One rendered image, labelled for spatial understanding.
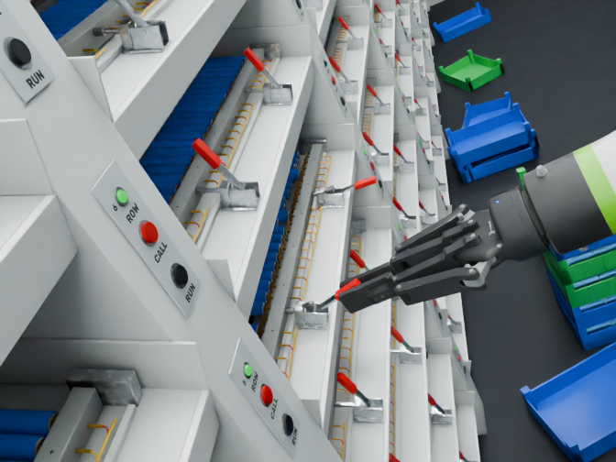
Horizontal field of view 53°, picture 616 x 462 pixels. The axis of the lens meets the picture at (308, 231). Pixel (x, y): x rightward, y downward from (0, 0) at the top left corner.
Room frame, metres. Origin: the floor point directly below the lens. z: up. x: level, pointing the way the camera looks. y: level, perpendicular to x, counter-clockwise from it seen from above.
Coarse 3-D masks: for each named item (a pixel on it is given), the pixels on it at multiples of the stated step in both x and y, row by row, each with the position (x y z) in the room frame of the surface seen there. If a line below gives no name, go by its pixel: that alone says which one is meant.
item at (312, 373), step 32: (320, 128) 1.03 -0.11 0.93; (352, 128) 1.01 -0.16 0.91; (352, 160) 0.98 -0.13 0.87; (352, 192) 0.93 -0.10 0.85; (320, 224) 0.82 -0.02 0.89; (320, 256) 0.74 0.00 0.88; (320, 288) 0.68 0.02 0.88; (256, 320) 0.65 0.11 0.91; (288, 320) 0.63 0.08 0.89; (320, 352) 0.57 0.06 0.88; (320, 384) 0.52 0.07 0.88; (320, 416) 0.46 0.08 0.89
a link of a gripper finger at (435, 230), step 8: (456, 208) 0.59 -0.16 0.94; (464, 208) 0.58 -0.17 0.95; (448, 216) 0.59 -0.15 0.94; (456, 216) 0.58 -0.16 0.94; (440, 224) 0.59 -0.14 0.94; (448, 224) 0.58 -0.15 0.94; (456, 224) 0.59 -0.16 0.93; (424, 232) 0.59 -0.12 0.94; (432, 232) 0.59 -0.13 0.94; (440, 232) 0.59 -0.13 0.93; (408, 240) 0.60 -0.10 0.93; (416, 240) 0.59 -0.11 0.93; (424, 240) 0.59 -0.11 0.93; (400, 248) 0.60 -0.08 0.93
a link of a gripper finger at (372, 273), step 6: (384, 264) 0.59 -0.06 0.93; (390, 264) 0.58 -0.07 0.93; (372, 270) 0.59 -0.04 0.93; (378, 270) 0.58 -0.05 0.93; (384, 270) 0.58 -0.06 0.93; (390, 270) 0.58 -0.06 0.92; (396, 270) 0.58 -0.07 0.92; (360, 276) 0.60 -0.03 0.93; (366, 276) 0.59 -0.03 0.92; (372, 276) 0.59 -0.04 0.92; (342, 282) 0.61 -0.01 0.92; (348, 282) 0.60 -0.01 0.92; (360, 282) 0.59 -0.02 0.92
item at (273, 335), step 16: (320, 144) 1.02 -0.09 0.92; (320, 160) 0.98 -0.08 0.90; (304, 176) 0.92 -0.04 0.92; (304, 192) 0.87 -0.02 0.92; (304, 208) 0.83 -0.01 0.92; (320, 208) 0.84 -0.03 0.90; (304, 224) 0.80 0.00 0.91; (288, 240) 0.76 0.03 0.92; (304, 240) 0.77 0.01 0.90; (288, 256) 0.73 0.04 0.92; (288, 272) 0.69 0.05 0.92; (288, 288) 0.66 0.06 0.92; (304, 288) 0.67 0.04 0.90; (272, 304) 0.64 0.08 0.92; (288, 304) 0.65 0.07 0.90; (272, 320) 0.61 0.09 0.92; (272, 336) 0.58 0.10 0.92; (272, 352) 0.56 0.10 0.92; (288, 368) 0.55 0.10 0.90
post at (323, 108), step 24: (264, 0) 1.03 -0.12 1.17; (288, 0) 1.03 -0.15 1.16; (240, 24) 1.05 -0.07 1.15; (264, 24) 1.04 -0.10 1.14; (288, 24) 1.03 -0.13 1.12; (312, 24) 1.10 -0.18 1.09; (312, 48) 1.04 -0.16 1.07; (312, 96) 1.03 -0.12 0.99; (312, 120) 1.04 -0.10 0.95; (336, 120) 1.02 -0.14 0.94; (360, 168) 1.02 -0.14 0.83; (360, 192) 1.03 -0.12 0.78; (384, 192) 1.08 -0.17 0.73; (432, 312) 1.03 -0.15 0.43; (432, 336) 1.03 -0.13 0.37; (456, 384) 1.03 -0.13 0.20; (480, 408) 1.07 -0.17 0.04; (480, 432) 1.03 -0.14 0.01
